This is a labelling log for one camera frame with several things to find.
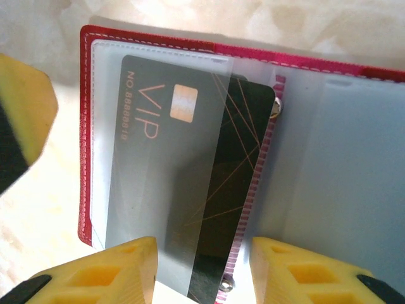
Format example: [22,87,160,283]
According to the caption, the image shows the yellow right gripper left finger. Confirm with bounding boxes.
[0,236,159,304]

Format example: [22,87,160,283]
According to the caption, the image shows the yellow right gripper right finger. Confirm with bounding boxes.
[249,236,405,304]

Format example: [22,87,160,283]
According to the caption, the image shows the red leather card holder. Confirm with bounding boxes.
[77,24,405,304]

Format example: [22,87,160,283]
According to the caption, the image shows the black credit card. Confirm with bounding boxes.
[105,54,276,304]

